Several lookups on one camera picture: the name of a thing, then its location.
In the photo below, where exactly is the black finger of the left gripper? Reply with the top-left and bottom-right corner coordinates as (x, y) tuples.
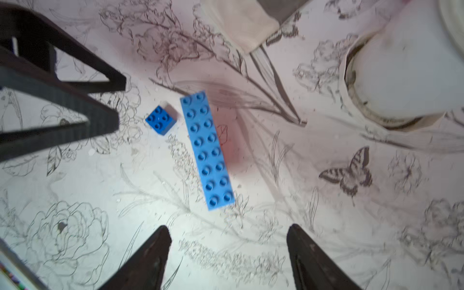
(1, 2), (126, 93)
(1, 49), (120, 162)

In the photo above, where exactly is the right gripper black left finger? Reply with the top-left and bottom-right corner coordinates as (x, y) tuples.
(100, 225), (172, 290)

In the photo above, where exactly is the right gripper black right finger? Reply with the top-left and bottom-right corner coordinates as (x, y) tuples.
(286, 224), (361, 290)

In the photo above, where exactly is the blue long lego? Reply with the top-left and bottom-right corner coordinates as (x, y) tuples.
(180, 91), (235, 211)

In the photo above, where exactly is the small blue lego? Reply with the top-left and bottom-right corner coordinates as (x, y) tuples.
(145, 106), (176, 136)

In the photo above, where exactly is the potted green plant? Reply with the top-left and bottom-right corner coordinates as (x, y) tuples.
(339, 1), (464, 132)

